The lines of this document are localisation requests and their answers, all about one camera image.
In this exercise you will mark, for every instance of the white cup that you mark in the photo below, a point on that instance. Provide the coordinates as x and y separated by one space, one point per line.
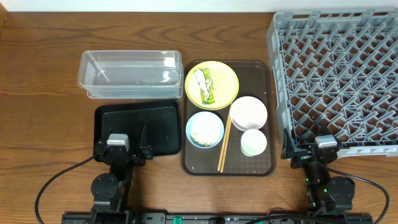
253 142

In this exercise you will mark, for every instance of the yellow plate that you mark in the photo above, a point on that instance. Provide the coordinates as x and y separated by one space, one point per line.
225 85

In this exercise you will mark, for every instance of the clear plastic bin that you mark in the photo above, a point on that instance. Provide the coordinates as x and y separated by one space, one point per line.
131 74

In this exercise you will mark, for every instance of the brown serving tray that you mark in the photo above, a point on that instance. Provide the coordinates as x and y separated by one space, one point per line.
254 80

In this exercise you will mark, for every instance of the grey dishwasher rack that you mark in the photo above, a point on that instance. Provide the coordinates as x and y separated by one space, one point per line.
336 69

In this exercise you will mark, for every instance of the rice food waste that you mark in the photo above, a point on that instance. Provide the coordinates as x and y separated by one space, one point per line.
205 134

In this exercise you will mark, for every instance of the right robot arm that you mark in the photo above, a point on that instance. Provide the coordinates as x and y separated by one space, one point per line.
329 195

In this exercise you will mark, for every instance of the wooden chopstick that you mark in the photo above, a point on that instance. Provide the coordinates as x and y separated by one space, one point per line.
226 149
223 144

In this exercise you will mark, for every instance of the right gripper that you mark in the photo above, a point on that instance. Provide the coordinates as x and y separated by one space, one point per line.
310 155

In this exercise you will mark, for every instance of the black tray bin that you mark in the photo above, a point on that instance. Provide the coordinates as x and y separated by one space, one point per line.
161 118

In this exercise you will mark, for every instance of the green snack wrapper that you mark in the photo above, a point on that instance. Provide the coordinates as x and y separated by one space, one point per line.
205 84

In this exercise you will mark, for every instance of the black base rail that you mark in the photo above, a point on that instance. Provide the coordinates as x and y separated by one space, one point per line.
161 218

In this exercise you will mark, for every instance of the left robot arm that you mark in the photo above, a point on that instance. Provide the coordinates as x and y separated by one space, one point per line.
110 190

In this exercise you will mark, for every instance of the blue bowl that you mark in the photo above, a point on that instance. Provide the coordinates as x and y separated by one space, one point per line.
204 117

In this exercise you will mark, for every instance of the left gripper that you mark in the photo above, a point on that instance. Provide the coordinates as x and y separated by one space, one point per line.
123 156

